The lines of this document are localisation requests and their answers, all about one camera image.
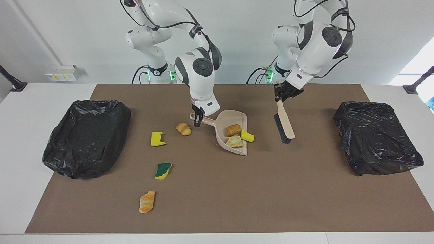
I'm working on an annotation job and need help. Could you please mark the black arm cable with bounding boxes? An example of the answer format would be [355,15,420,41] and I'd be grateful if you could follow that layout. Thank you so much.
[294,0,356,78]
[119,0,204,38]

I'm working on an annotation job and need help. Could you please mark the notched yellow sponge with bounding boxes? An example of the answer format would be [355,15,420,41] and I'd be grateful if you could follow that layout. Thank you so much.
[151,131,167,147]

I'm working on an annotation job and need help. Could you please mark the black bag lined bin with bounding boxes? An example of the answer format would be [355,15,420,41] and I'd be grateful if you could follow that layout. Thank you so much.
[333,101,424,176]
[42,100,131,179]

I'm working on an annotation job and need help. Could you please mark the brown bread nugget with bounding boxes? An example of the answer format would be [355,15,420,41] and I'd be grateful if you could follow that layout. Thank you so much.
[225,124,242,137]

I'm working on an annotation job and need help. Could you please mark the pale crusty bread chunk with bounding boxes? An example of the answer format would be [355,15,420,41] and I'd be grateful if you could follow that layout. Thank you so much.
[226,135,244,148]

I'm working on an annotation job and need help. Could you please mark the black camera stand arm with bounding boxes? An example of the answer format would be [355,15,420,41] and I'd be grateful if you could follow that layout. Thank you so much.
[403,66,434,95]
[0,65,27,92]

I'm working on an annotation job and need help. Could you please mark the brown table mat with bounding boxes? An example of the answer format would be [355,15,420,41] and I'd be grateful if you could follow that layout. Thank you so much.
[25,84,434,234]

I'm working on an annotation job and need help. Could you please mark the white wall socket box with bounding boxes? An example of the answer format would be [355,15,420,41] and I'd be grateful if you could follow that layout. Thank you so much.
[46,65,80,82]

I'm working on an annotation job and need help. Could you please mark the black base cable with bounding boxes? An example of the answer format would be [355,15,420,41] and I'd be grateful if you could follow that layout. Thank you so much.
[246,66,272,84]
[132,65,150,84]

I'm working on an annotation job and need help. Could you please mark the beige hand brush black bristles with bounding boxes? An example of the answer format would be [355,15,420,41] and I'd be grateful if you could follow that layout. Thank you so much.
[273,81,295,144]

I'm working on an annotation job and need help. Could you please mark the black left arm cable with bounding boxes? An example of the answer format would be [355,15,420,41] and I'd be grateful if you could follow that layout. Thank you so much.
[294,0,356,78]

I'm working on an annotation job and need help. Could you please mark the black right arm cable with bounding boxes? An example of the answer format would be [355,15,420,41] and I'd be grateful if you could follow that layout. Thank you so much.
[119,0,204,38]

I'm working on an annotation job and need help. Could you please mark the beige plastic dustpan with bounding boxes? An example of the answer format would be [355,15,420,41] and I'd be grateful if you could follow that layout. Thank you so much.
[190,110,248,156]

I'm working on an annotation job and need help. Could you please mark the green topped yellow sponge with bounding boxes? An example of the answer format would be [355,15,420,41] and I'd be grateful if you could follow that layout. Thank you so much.
[155,163,172,180]

